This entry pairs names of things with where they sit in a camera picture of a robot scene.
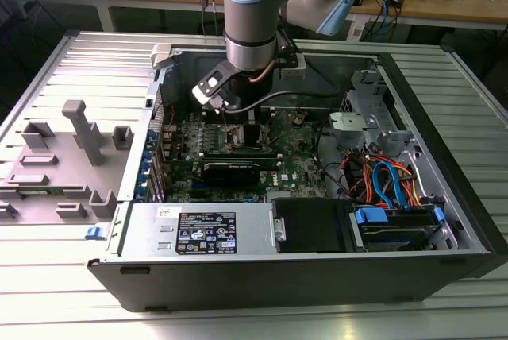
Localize silver power supply unit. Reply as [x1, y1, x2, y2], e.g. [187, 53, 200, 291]
[117, 201, 278, 258]

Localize grey case latch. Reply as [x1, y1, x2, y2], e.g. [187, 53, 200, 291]
[151, 44, 176, 70]

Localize blue flat wire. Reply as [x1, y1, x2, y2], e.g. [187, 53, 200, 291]
[371, 160, 410, 209]

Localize CPU socket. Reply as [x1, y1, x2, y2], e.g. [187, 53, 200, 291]
[225, 123, 275, 154]

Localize black power supply label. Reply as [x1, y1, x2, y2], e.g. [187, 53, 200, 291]
[176, 211, 237, 256]

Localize black graphics card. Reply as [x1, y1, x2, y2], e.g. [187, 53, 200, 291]
[201, 160, 262, 189]

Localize orange wire bundle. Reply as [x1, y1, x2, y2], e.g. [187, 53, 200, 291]
[341, 148, 424, 208]

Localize blue card retainer clips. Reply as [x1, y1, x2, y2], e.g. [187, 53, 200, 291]
[135, 125, 156, 203]

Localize blue hanging cable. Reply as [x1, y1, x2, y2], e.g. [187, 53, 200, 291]
[376, 0, 394, 35]

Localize silver bay latch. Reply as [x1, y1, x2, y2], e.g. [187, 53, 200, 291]
[270, 216, 287, 242]

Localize black and silver PC case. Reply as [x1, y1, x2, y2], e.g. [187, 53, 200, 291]
[86, 44, 508, 314]

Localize black drive bay cover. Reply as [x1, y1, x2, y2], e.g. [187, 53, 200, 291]
[271, 198, 355, 254]

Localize green motherboard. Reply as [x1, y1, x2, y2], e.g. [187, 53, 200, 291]
[162, 107, 344, 204]

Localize grey parts rack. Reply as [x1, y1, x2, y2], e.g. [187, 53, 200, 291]
[0, 99, 132, 226]

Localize silver drive cage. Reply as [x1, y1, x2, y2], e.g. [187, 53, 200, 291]
[328, 68, 418, 158]

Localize black camera cable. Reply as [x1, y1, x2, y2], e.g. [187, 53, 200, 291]
[222, 89, 343, 115]

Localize hard disk in blue carrier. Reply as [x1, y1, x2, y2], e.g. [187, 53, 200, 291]
[348, 203, 448, 253]

